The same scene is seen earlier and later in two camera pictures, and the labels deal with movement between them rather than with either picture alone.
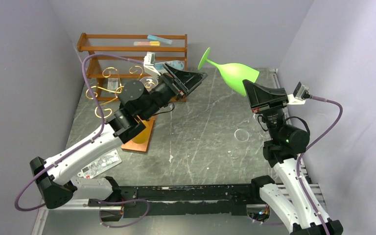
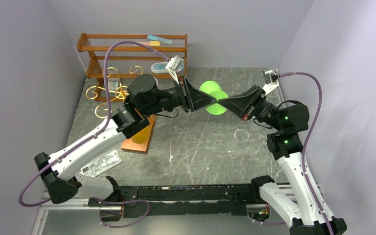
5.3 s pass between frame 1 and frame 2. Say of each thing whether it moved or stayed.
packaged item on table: stayed
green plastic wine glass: moved
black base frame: stayed
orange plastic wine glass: stayed
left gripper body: moved
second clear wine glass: stayed
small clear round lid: stayed
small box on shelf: stayed
